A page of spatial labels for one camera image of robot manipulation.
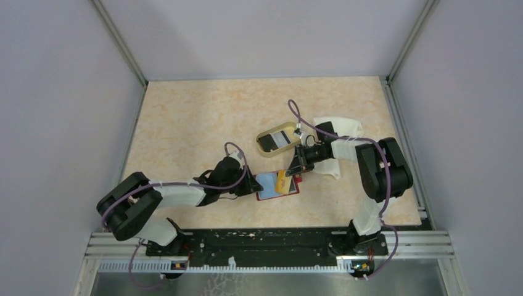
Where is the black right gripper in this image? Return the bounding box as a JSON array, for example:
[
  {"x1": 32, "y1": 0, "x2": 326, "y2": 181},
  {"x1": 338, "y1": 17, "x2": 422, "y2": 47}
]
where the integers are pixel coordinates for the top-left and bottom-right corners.
[{"x1": 286, "y1": 143, "x2": 329, "y2": 177}]

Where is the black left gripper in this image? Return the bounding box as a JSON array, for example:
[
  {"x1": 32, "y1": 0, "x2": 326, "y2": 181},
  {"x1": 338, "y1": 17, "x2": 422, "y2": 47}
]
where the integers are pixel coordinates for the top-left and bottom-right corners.
[{"x1": 220, "y1": 164, "x2": 263, "y2": 197}]

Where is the red leather card holder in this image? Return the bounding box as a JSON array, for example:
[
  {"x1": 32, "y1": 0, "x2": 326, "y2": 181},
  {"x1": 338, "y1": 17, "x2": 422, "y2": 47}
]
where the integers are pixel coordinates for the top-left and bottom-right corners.
[{"x1": 255, "y1": 170, "x2": 302, "y2": 201}]

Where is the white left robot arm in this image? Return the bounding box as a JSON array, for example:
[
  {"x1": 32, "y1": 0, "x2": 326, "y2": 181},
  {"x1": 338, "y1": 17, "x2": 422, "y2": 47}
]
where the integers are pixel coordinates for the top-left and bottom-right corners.
[{"x1": 96, "y1": 156, "x2": 263, "y2": 255}]

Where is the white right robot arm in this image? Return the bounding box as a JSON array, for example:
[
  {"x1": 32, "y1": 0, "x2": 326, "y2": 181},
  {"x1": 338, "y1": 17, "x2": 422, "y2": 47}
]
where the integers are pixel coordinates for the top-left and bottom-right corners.
[{"x1": 286, "y1": 121, "x2": 413, "y2": 254}]

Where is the black silver-striped VIP card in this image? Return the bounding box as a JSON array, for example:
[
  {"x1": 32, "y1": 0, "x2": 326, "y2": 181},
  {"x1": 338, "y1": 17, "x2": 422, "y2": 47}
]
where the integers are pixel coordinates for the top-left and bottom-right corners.
[{"x1": 257, "y1": 130, "x2": 292, "y2": 153}]

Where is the beige plastic tray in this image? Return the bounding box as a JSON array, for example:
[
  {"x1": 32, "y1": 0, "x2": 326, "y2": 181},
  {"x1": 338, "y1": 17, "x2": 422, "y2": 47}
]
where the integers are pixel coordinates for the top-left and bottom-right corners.
[{"x1": 255, "y1": 121, "x2": 301, "y2": 158}]

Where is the white cloth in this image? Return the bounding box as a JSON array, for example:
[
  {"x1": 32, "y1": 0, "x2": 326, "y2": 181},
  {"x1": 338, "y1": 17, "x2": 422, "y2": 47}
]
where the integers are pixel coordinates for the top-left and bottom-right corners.
[{"x1": 313, "y1": 117, "x2": 364, "y2": 179}]

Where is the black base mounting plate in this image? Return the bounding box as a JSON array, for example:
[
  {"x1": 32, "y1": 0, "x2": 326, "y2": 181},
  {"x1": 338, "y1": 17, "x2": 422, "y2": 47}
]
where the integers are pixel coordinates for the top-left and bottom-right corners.
[{"x1": 146, "y1": 226, "x2": 389, "y2": 268}]

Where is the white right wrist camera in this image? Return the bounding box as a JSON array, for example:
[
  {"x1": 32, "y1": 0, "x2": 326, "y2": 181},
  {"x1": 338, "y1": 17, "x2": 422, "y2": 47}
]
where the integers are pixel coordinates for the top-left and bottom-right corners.
[{"x1": 293, "y1": 129, "x2": 303, "y2": 139}]

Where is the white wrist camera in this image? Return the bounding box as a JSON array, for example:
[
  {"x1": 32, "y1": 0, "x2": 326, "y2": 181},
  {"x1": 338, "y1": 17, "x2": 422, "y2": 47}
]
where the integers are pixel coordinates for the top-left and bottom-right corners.
[
  {"x1": 293, "y1": 129, "x2": 303, "y2": 139},
  {"x1": 228, "y1": 150, "x2": 245, "y2": 165}
]

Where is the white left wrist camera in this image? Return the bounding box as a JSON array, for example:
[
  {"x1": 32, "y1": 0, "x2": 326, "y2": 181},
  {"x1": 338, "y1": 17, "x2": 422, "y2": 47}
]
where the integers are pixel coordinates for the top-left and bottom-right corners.
[{"x1": 228, "y1": 150, "x2": 245, "y2": 165}]

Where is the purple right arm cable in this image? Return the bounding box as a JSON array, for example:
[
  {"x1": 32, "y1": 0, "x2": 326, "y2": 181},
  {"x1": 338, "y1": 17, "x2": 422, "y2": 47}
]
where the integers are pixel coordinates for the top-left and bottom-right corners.
[{"x1": 287, "y1": 99, "x2": 399, "y2": 281}]

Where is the white slotted cable duct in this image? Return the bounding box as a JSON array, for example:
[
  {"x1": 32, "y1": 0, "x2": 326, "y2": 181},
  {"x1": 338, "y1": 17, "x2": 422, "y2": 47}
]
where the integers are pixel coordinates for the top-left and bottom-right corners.
[{"x1": 98, "y1": 257, "x2": 371, "y2": 275}]

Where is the aluminium front frame rail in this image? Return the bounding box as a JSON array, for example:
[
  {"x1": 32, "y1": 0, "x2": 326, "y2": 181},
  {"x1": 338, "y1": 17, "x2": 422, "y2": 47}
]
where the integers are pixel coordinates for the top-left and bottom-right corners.
[{"x1": 84, "y1": 231, "x2": 455, "y2": 259}]

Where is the aluminium frame rail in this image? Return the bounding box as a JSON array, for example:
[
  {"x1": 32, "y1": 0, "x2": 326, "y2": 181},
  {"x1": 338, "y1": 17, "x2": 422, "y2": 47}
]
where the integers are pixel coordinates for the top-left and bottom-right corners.
[
  {"x1": 88, "y1": 0, "x2": 148, "y2": 87},
  {"x1": 84, "y1": 231, "x2": 455, "y2": 259},
  {"x1": 387, "y1": 0, "x2": 440, "y2": 85}
]

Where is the aluminium frame rail right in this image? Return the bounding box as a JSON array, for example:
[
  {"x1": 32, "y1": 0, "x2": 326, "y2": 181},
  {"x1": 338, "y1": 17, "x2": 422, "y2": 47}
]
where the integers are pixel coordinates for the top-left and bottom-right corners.
[{"x1": 387, "y1": 0, "x2": 440, "y2": 85}]

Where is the aluminium frame rail left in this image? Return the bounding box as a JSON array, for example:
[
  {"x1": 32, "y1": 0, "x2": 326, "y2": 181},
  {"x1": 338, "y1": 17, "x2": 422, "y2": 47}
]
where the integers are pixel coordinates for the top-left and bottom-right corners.
[{"x1": 88, "y1": 0, "x2": 148, "y2": 87}]

